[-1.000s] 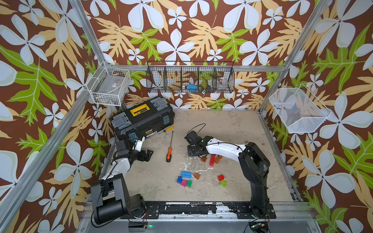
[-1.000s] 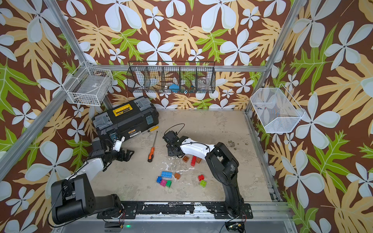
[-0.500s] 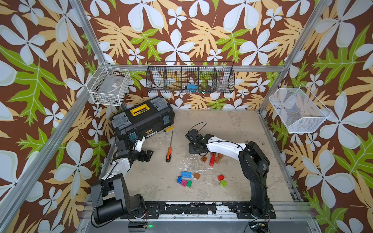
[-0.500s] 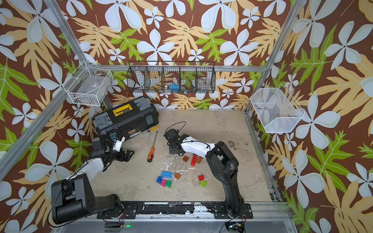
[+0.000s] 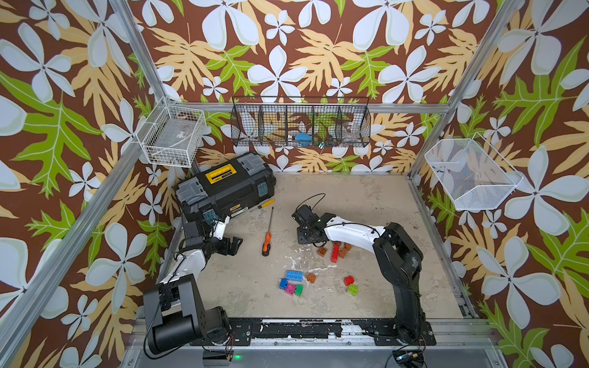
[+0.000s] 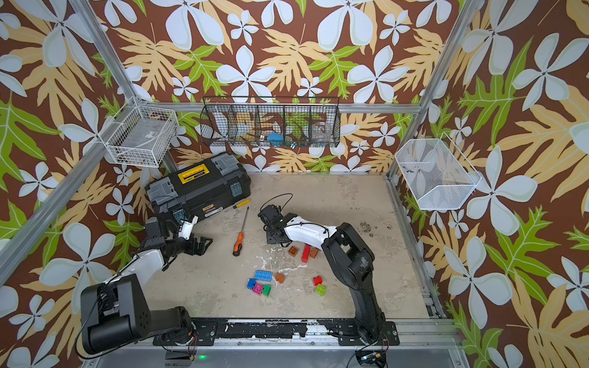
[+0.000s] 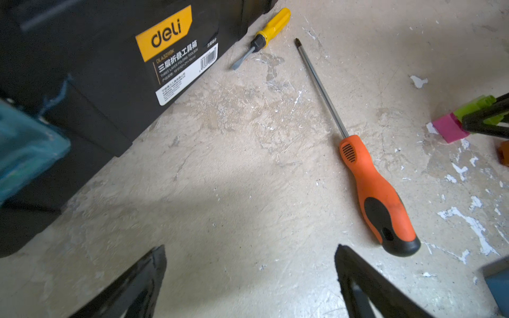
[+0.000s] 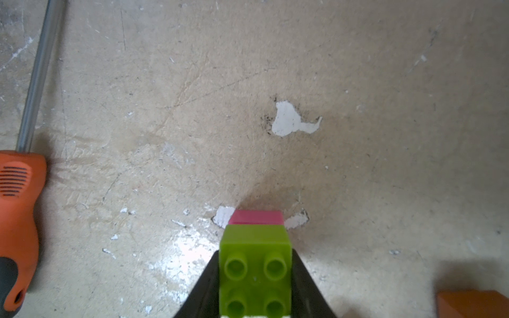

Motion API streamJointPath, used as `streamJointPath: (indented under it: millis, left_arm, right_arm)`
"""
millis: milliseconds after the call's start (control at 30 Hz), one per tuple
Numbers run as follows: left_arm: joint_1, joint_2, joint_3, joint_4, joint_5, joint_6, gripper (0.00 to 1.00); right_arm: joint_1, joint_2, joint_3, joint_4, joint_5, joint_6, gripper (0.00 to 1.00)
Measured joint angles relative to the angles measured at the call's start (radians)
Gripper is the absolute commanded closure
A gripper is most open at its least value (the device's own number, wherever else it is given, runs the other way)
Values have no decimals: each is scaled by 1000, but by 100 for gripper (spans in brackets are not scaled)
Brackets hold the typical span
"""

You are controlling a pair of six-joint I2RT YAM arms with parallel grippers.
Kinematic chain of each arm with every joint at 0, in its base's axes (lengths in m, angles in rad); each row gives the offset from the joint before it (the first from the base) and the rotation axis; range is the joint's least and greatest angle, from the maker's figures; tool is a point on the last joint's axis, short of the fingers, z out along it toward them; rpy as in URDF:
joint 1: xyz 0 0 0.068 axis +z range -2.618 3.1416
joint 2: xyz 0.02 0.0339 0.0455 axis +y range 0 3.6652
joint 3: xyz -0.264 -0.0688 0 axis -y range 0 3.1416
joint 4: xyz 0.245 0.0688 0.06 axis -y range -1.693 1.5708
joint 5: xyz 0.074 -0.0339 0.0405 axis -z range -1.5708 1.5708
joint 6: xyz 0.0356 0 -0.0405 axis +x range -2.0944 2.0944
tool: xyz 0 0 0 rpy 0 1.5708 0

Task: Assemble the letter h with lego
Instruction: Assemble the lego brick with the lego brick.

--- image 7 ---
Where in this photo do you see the orange black handled screwdriver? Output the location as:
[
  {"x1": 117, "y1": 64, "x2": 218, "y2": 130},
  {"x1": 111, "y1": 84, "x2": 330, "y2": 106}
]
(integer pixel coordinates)
[{"x1": 294, "y1": 38, "x2": 421, "y2": 257}]

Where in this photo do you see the brown lego brick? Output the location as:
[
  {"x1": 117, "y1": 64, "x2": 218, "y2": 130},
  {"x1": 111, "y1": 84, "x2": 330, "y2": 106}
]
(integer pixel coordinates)
[{"x1": 497, "y1": 140, "x2": 509, "y2": 167}]

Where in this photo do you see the light blue long lego brick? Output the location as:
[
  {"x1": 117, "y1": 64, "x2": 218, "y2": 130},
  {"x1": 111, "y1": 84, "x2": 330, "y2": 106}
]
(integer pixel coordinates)
[{"x1": 482, "y1": 257, "x2": 509, "y2": 317}]

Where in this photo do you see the lime green lego brick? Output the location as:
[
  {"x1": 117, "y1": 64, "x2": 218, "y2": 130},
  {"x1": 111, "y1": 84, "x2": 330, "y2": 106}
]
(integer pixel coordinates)
[{"x1": 453, "y1": 95, "x2": 508, "y2": 125}]

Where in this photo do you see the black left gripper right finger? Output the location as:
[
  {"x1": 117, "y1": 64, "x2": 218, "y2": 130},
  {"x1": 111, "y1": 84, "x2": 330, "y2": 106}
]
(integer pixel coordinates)
[{"x1": 335, "y1": 245, "x2": 431, "y2": 317}]

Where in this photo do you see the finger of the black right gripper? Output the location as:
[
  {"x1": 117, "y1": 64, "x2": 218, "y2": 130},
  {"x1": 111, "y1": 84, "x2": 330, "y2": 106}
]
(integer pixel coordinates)
[{"x1": 462, "y1": 94, "x2": 508, "y2": 139}]

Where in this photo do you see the magenta lego brick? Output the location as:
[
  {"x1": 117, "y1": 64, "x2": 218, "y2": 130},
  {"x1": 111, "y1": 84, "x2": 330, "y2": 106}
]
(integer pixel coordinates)
[{"x1": 432, "y1": 113, "x2": 470, "y2": 144}]

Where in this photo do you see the small yellow handled screwdriver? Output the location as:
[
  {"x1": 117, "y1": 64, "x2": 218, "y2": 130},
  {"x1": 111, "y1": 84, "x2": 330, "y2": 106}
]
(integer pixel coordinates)
[{"x1": 231, "y1": 8, "x2": 291, "y2": 70}]

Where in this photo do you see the black deli toolbox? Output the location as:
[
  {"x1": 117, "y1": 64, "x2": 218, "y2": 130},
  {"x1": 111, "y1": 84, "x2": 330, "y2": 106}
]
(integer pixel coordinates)
[{"x1": 1, "y1": 1, "x2": 275, "y2": 257}]

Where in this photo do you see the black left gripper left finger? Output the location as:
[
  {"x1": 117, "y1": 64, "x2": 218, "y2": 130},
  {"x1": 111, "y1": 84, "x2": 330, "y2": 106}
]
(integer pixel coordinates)
[{"x1": 72, "y1": 245, "x2": 166, "y2": 317}]

